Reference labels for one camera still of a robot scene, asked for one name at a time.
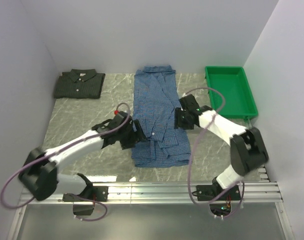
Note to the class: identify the green plastic tray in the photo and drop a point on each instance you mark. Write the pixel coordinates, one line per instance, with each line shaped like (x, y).
(232, 83)

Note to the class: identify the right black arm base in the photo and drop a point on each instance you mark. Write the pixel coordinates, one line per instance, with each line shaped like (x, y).
(211, 192)

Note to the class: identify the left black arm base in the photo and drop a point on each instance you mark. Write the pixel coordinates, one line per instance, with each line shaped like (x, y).
(84, 203)

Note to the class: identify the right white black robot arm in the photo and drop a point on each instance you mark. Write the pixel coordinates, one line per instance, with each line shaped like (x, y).
(247, 148)

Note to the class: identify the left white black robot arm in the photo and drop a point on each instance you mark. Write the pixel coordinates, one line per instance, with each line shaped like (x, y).
(41, 172)

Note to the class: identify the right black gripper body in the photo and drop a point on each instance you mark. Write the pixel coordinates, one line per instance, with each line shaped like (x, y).
(190, 126)

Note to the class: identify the aluminium mounting rail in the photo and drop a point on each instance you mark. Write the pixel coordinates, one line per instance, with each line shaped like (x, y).
(177, 193)

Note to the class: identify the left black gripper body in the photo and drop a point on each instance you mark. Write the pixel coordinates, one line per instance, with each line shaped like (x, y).
(126, 136)

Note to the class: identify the dark green folded shirt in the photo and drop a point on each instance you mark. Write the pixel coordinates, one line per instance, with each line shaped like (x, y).
(79, 84)

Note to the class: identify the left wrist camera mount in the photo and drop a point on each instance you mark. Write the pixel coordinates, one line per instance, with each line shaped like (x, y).
(120, 114)

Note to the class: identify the blue checked long sleeve shirt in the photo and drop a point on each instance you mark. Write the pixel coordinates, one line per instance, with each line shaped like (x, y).
(154, 104)

